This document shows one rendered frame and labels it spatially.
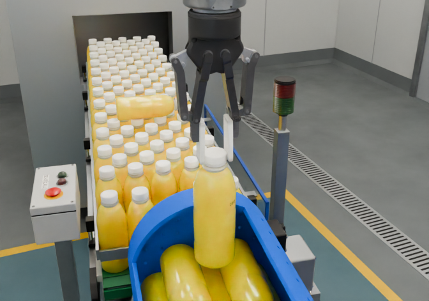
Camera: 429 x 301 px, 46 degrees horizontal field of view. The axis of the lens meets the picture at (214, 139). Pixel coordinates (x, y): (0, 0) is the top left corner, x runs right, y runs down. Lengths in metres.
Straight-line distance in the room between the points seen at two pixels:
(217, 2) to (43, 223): 0.73
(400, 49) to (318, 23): 1.13
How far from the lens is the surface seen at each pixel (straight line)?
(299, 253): 1.42
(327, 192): 3.43
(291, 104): 1.49
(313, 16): 6.09
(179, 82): 0.74
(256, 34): 5.77
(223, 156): 0.79
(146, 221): 0.95
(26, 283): 2.79
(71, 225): 1.23
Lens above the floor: 1.72
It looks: 25 degrees down
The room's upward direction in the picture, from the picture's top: straight up
